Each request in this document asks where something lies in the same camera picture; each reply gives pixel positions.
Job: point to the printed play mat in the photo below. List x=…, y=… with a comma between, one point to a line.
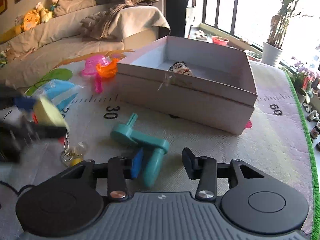
x=277, y=143

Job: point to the pink flower plant pot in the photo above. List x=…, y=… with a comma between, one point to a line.
x=305, y=80

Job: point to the pink cardboard box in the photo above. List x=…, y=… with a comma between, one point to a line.
x=220, y=94

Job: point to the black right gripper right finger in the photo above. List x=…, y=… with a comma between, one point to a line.
x=203, y=169

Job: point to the white plant pot bamboo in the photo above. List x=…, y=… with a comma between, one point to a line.
x=272, y=49

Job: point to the red plastic basin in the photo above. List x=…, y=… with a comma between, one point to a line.
x=220, y=40

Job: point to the orange plastic toy cup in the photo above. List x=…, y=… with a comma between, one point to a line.
x=109, y=70

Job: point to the yellow sponge block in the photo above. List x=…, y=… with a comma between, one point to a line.
x=47, y=113

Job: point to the beige covered sofa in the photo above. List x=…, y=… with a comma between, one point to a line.
x=35, y=52

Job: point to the teal plastic toy crank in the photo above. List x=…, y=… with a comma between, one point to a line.
x=125, y=134

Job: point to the blue white wipes pack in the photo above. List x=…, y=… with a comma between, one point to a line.
x=59, y=92

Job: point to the yellow plush toy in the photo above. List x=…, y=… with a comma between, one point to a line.
x=36, y=16

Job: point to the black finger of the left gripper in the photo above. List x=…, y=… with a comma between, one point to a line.
x=19, y=126

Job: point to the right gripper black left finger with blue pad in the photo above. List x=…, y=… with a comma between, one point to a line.
x=121, y=169

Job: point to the pink plastic toy net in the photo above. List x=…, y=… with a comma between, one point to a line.
x=90, y=69

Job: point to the keychain with yellow charm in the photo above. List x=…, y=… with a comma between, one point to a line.
x=71, y=156

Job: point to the brown blanket on sofa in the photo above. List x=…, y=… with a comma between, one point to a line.
x=97, y=25

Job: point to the cartoon man figure toy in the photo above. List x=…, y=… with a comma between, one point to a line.
x=181, y=68

